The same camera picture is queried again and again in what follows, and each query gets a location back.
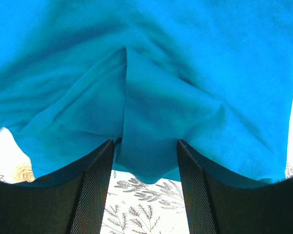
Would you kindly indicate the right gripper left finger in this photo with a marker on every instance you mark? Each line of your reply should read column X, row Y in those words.
column 70, row 200

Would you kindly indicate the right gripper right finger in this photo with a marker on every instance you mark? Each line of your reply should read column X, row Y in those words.
column 219, row 201

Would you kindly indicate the teal blue t shirt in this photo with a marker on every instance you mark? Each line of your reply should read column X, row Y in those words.
column 146, row 73

